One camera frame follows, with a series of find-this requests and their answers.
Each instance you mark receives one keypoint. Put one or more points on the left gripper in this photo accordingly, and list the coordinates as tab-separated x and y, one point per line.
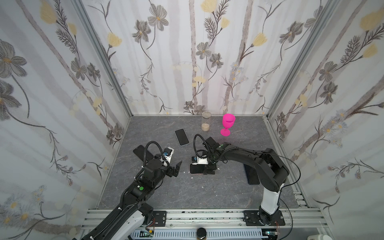
170	169

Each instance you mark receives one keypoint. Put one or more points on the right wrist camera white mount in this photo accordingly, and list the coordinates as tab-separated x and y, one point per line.
199	161

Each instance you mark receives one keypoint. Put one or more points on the salmon pink phone case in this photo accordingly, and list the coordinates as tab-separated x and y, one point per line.
196	169

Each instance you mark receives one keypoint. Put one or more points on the black round knob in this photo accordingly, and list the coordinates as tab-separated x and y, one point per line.
201	234

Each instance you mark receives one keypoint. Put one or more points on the clear jar with grains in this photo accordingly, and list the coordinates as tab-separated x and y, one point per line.
206	117

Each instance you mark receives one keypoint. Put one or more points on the light blue phone case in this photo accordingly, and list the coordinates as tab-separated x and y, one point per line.
181	137

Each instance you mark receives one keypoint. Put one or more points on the black phone case at left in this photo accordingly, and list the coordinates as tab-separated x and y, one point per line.
139	152

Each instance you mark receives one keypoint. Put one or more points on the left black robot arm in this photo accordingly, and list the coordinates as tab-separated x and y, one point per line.
133	211

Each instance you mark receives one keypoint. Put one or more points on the pink plastic goblet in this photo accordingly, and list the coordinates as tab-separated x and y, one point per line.
228	121

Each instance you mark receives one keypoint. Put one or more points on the black phone at right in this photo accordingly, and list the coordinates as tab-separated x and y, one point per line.
251	175

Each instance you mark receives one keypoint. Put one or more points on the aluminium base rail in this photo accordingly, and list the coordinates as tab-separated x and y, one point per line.
235	224

